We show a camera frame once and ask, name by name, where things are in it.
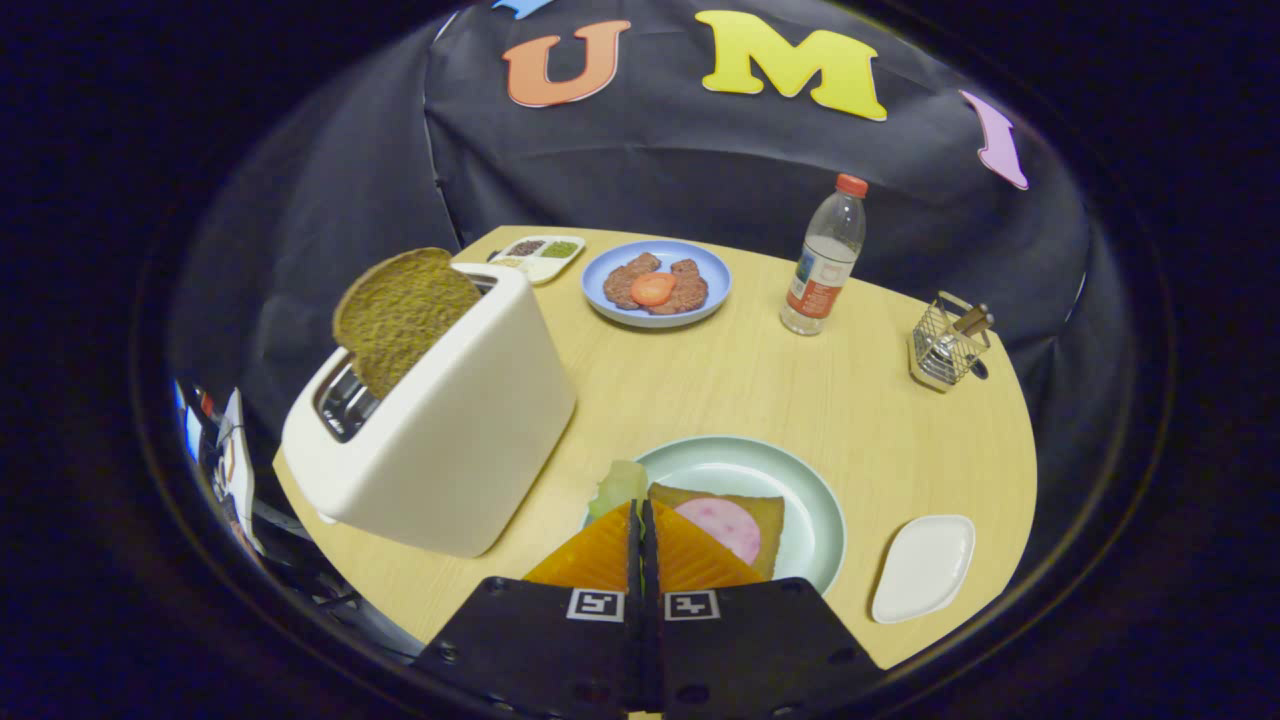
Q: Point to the dark toasted bread slice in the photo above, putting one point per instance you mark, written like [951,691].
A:
[400,310]

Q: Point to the light brown bread slice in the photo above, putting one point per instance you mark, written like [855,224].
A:
[765,515]

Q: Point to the black backdrop cloth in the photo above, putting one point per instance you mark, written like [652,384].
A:
[650,170]

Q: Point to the pale green round plate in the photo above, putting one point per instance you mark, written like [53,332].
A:
[800,500]

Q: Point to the blue plate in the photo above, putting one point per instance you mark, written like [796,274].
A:
[715,290]

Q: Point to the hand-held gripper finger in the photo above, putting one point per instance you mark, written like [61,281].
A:
[634,570]
[650,570]

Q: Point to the clear bottle with red cap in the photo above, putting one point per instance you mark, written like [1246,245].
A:
[822,280]

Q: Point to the white flat object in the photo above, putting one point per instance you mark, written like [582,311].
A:
[238,460]

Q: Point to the green lettuce leaf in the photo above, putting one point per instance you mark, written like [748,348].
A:
[615,485]

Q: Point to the white toaster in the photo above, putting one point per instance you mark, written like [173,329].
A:
[450,440]

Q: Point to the brown meat patty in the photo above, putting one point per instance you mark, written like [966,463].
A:
[620,285]
[690,290]

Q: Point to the pink ham slice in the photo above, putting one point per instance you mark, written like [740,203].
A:
[725,525]

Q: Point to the small white square plate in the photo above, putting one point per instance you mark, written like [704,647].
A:
[925,570]

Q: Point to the red tomato slice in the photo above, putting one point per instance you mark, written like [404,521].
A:
[653,289]

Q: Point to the white divided seasoning tray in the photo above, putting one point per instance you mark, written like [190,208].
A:
[545,262]

